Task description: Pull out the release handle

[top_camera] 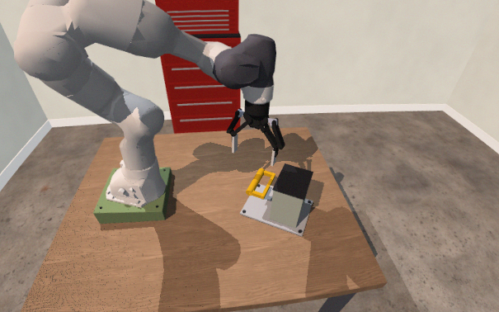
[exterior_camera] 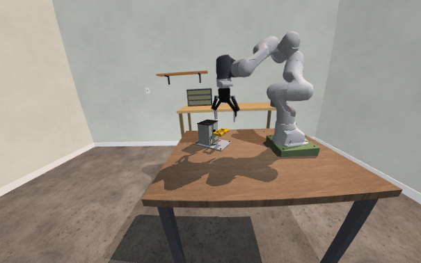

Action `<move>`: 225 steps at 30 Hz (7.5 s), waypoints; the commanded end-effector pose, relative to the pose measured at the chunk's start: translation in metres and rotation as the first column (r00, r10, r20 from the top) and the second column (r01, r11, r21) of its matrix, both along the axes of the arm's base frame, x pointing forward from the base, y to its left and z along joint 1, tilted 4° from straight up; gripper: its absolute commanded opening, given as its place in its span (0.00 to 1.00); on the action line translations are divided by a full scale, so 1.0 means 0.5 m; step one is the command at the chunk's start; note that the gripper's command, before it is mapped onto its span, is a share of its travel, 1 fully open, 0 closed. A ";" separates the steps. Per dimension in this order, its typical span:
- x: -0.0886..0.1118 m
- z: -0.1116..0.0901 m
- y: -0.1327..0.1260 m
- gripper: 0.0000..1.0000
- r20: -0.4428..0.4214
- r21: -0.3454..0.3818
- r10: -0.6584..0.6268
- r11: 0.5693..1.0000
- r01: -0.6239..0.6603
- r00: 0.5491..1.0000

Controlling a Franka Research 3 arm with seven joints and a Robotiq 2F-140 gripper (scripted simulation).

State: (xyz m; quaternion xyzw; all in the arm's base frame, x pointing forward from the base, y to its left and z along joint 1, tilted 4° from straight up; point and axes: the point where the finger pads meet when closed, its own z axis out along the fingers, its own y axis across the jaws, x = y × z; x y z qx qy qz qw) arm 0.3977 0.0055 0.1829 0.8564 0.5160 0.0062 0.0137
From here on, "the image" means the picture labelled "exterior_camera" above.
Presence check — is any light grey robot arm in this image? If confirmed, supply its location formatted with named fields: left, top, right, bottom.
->
left=216, top=31, right=314, bottom=147

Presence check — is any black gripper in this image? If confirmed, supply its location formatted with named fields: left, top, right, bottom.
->
left=212, top=88, right=239, bottom=122

